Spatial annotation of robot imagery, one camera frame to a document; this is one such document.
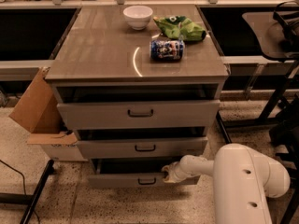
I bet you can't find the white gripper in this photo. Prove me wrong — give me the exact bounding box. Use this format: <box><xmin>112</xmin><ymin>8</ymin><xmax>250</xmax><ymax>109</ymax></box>
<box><xmin>162</xmin><ymin>161</ymin><xmax>187</xmax><ymax>183</ymax></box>

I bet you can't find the grey drawer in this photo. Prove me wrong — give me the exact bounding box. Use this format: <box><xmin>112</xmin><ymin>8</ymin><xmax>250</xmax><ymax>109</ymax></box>
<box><xmin>87</xmin><ymin>157</ymin><xmax>201</xmax><ymax>189</ymax></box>
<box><xmin>77</xmin><ymin>137</ymin><xmax>207</xmax><ymax>159</ymax></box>
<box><xmin>57</xmin><ymin>100</ymin><xmax>220</xmax><ymax>130</ymax></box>

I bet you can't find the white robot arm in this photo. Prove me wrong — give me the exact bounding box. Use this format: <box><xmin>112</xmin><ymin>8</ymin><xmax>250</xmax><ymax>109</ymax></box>
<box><xmin>162</xmin><ymin>143</ymin><xmax>291</xmax><ymax>224</ymax></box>

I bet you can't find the grey drawer cabinet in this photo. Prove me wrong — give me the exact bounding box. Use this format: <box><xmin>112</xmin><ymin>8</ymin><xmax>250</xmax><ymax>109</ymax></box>
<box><xmin>45</xmin><ymin>4</ymin><xmax>230</xmax><ymax>189</ymax></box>

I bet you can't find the black table leg right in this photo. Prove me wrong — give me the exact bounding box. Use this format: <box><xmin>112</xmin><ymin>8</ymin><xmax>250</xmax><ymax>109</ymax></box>
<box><xmin>216</xmin><ymin>112</ymin><xmax>232</xmax><ymax>144</ymax></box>

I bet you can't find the black table leg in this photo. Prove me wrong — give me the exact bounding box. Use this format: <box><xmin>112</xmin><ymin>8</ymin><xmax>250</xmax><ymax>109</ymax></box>
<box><xmin>0</xmin><ymin>160</ymin><xmax>55</xmax><ymax>224</ymax></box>
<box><xmin>216</xmin><ymin>112</ymin><xmax>232</xmax><ymax>144</ymax></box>

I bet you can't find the blue printed can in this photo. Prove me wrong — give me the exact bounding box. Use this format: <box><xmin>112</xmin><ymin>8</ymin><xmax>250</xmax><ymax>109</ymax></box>
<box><xmin>149</xmin><ymin>40</ymin><xmax>185</xmax><ymax>61</ymax></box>

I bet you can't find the green chip bag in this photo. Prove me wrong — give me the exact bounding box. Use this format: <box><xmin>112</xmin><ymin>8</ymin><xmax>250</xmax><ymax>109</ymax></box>
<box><xmin>153</xmin><ymin>16</ymin><xmax>206</xmax><ymax>42</ymax></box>

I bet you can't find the brown cardboard box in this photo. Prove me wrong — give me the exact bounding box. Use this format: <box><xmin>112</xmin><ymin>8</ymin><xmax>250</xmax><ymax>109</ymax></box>
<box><xmin>9</xmin><ymin>67</ymin><xmax>85</xmax><ymax>161</ymax></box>

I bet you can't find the black table leg left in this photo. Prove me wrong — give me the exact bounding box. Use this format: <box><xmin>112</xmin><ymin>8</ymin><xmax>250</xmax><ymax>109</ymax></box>
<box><xmin>0</xmin><ymin>160</ymin><xmax>55</xmax><ymax>224</ymax></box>

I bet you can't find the white ceramic bowl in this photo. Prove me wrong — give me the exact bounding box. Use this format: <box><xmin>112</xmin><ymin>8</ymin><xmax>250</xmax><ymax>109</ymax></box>
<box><xmin>123</xmin><ymin>6</ymin><xmax>153</xmax><ymax>30</ymax></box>

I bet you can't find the black floor cable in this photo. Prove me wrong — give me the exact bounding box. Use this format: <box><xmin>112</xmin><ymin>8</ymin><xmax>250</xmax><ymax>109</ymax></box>
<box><xmin>0</xmin><ymin>159</ymin><xmax>41</xmax><ymax>224</ymax></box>

